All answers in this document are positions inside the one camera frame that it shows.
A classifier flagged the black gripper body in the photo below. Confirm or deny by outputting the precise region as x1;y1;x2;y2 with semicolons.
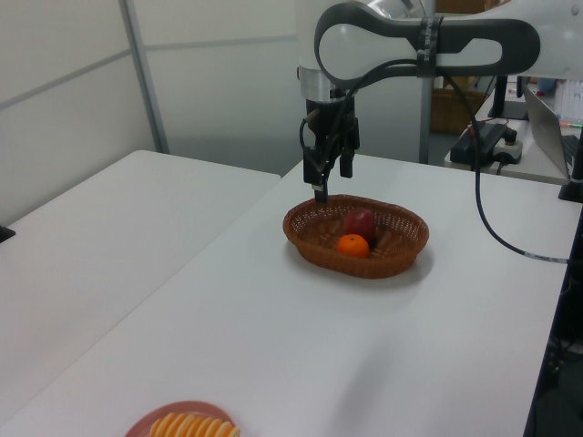
304;97;357;143

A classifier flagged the red toy apple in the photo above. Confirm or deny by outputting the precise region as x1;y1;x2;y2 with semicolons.
343;207;377;242

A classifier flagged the toy orange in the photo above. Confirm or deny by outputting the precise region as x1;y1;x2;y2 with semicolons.
336;233;371;259

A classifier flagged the striped toy bread roll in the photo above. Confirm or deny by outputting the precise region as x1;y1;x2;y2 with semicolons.
148;412;241;437

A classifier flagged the brown woven basket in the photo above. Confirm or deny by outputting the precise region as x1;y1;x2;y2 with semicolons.
282;194;431;279

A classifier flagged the pink plate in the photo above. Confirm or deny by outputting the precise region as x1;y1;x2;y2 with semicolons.
123;399;241;437

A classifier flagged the brown box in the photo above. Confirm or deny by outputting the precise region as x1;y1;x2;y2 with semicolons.
430;76;486;136

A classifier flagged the black control box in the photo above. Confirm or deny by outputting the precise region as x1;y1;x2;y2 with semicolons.
449;121;518;166

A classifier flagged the grey emergency stop button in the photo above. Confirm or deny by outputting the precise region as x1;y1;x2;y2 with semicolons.
494;131;523;166

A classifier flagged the black monitor stand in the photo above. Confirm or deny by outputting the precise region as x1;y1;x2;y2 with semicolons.
493;75;532;122

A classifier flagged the silver laptop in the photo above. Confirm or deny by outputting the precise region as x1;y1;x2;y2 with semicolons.
520;80;583;181

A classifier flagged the grey partition post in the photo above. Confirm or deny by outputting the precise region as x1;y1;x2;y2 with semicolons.
118;0;170;155
418;75;439;165

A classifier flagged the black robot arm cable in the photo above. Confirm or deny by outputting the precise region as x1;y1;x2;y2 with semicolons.
318;58;570;265

